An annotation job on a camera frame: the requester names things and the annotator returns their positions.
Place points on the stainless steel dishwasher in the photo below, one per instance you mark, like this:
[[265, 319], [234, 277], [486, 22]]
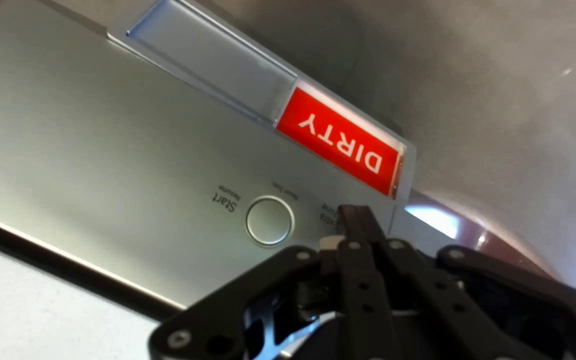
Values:
[[114, 164]]

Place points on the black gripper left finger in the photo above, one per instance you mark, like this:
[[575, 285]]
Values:
[[272, 310]]

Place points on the red dirty magnet sign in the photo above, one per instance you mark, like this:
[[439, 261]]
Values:
[[203, 49]]

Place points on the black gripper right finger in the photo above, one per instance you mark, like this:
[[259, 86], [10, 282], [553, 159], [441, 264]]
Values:
[[489, 308]]

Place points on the small round dishwasher button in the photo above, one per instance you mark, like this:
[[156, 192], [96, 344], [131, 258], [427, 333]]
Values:
[[330, 242]]

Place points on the round silver start button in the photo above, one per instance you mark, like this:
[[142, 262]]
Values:
[[270, 221]]

